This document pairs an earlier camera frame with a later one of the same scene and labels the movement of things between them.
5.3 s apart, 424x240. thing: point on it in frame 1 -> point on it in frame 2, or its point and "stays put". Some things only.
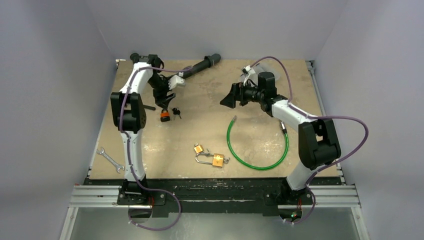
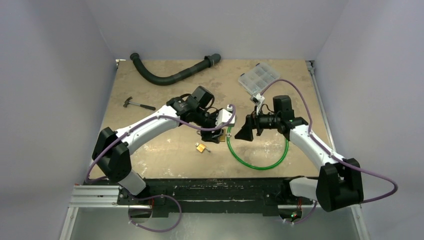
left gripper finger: x=163 y=104 -> x=214 y=138
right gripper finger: x=230 y=103 -> x=245 y=133
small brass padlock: x=198 y=148 stays put
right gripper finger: x=229 y=100 -> x=250 y=123
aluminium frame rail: x=95 y=196 stays put
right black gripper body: x=237 y=94 -> x=255 y=122
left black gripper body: x=160 y=87 -> x=209 y=120
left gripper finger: x=168 y=99 -> x=216 y=133
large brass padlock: x=218 y=159 -> x=222 y=137
